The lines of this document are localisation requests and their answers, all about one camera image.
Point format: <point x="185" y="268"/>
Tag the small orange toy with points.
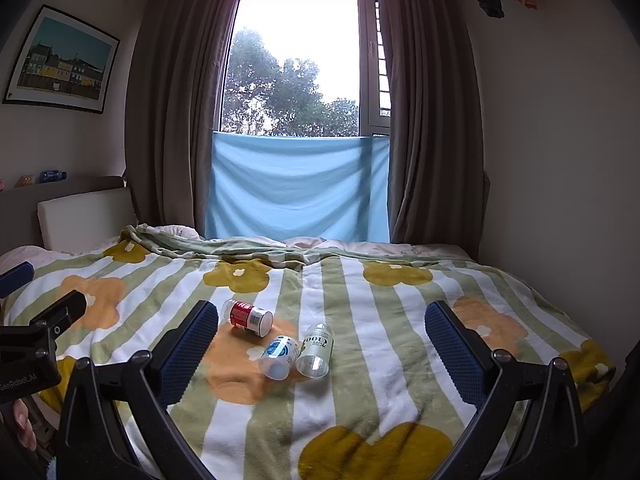
<point x="26" y="180"/>

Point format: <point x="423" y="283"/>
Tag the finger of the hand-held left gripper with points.
<point x="17" y="276"/>
<point x="62" y="310"/>

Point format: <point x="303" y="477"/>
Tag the blue label plastic cup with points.
<point x="279" y="357"/>

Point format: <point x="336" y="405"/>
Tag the white frame window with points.
<point x="367" y="60"/>

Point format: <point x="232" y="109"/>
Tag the framed houses picture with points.
<point x="62" y="60"/>

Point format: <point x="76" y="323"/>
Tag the brown headboard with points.
<point x="17" y="215"/>

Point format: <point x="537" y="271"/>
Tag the small blue toy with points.
<point x="52" y="175"/>

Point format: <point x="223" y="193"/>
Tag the person's left hand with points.
<point x="24" y="422"/>

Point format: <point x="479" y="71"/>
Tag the red label plastic cup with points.
<point x="247" y="316"/>

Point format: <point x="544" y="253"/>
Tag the striped flower print blanket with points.
<point x="360" y="340"/>

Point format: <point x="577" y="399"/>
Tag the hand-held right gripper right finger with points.
<point x="450" y="350"/>

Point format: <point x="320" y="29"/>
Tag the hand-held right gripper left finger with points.
<point x="187" y="355"/>

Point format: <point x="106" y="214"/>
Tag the brown curtain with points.
<point x="432" y="125"/>
<point x="172" y="125"/>

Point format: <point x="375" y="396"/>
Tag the white padded headboard cushion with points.
<point x="82" y="220"/>

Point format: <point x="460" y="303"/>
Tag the light blue cloth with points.
<point x="295" y="187"/>

